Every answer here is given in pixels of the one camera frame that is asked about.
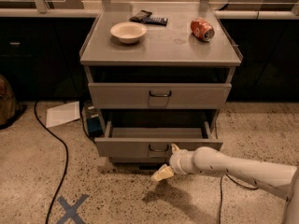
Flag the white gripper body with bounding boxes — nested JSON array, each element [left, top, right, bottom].
[[169, 149, 196, 175]]

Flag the grey drawer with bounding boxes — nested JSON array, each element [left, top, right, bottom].
[[89, 83, 232, 109], [95, 121, 222, 161]]

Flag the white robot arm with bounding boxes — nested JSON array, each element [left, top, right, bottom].
[[151, 144, 299, 224]]

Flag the grey metal drawer cabinet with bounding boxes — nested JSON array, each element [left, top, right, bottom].
[[80, 2, 241, 163]]

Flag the grey top drawer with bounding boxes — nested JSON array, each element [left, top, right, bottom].
[[89, 83, 232, 109]]

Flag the blue power box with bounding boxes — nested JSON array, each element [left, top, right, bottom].
[[84, 101, 103, 138]]

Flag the blue tape cross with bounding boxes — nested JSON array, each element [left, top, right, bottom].
[[57, 194, 89, 224]]

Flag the white paper sheet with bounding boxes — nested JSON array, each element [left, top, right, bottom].
[[46, 101, 80, 128]]

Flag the orange soda can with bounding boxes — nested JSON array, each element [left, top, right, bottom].
[[191, 18, 215, 42]]

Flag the white ceramic bowl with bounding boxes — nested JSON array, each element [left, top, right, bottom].
[[110, 21, 147, 44]]

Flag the dark blue snack packet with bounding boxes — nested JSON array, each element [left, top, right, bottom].
[[142, 17, 168, 26]]

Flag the dark brown snack packet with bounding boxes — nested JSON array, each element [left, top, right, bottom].
[[129, 10, 152, 23]]

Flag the dark counter cabinets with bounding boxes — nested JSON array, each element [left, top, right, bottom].
[[0, 17, 94, 101]]

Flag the brown bag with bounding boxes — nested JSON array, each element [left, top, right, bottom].
[[0, 75, 27, 130]]

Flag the black cable right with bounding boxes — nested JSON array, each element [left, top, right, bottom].
[[214, 123, 260, 224]]

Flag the black cable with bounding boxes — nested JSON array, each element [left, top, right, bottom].
[[33, 100, 69, 224], [214, 123, 260, 224]]

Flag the black cable left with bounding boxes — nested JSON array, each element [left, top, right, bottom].
[[33, 100, 69, 224]]

